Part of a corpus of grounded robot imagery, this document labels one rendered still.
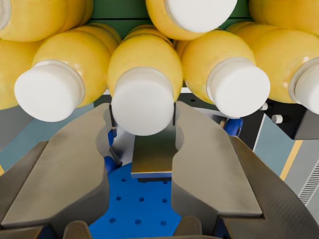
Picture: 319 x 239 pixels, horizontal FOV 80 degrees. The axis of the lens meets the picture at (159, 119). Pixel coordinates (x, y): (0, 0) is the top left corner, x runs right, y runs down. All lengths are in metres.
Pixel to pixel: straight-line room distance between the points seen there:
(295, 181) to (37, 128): 2.31
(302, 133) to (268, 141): 1.48
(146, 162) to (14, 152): 1.73
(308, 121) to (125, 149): 0.28
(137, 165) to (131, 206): 0.06
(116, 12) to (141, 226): 0.28
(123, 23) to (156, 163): 0.20
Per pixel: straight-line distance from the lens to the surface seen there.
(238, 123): 0.31
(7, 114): 1.15
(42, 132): 1.68
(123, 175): 0.31
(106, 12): 0.31
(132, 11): 0.31
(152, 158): 0.24
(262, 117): 1.43
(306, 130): 0.33
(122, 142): 0.36
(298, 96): 0.19
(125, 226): 0.26
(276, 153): 1.94
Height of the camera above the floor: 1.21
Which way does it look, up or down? 59 degrees down
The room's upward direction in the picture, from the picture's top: 176 degrees clockwise
